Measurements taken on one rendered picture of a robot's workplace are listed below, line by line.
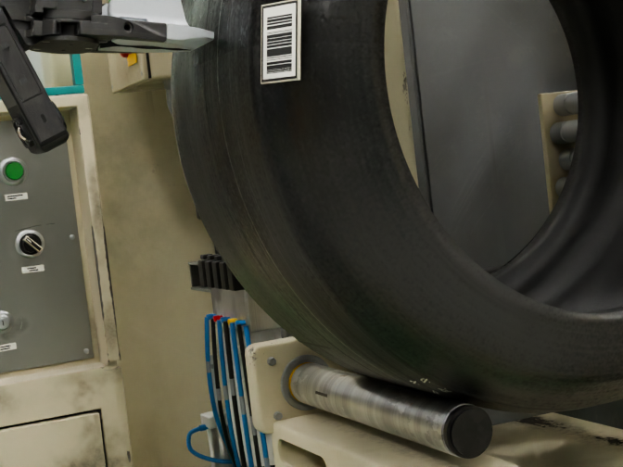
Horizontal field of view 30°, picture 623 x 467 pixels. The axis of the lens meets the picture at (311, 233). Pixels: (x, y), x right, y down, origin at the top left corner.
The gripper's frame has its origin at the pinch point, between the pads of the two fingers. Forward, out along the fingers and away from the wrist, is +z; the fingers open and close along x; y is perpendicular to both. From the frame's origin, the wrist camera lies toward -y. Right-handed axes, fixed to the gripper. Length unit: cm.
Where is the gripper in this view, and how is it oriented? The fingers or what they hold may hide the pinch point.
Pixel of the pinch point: (197, 44)
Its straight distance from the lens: 97.1
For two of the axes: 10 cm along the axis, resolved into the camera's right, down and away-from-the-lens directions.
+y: 0.0, -10.0, 0.0
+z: 9.2, 0.0, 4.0
